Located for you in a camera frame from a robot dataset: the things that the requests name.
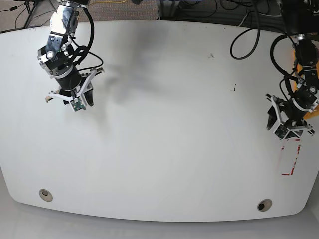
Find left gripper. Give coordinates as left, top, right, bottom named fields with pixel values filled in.
left=266, top=94, right=316, bottom=136

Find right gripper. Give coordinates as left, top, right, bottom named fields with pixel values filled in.
left=45, top=67, right=104, bottom=107

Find yellow t-shirt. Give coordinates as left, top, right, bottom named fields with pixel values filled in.
left=290, top=47, right=312, bottom=122

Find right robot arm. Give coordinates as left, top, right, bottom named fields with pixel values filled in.
left=38, top=0, right=104, bottom=112

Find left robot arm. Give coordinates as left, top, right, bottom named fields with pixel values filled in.
left=266, top=0, right=319, bottom=140

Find red tape marking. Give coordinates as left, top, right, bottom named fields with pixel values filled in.
left=278, top=138, right=302, bottom=176

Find black tripod legs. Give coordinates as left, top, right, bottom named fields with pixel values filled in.
left=14, top=0, right=43, bottom=30

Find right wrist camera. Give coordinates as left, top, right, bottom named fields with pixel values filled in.
left=69, top=97, right=86, bottom=112

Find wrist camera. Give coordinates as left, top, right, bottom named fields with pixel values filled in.
left=69, top=97, right=86, bottom=112
left=274, top=124, right=289, bottom=140

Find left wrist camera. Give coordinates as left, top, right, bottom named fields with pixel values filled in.
left=274, top=124, right=289, bottom=140

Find right table cable grommet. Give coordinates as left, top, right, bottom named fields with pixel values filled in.
left=257, top=199, right=273, bottom=212

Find table cable grommet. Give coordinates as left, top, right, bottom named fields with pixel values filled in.
left=257, top=199, right=273, bottom=212
left=39, top=189, right=53, bottom=202

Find yellow floor cable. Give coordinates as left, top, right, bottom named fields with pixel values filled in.
left=89, top=0, right=129, bottom=7

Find left table cable grommet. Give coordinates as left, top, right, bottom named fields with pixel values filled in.
left=39, top=189, right=53, bottom=202

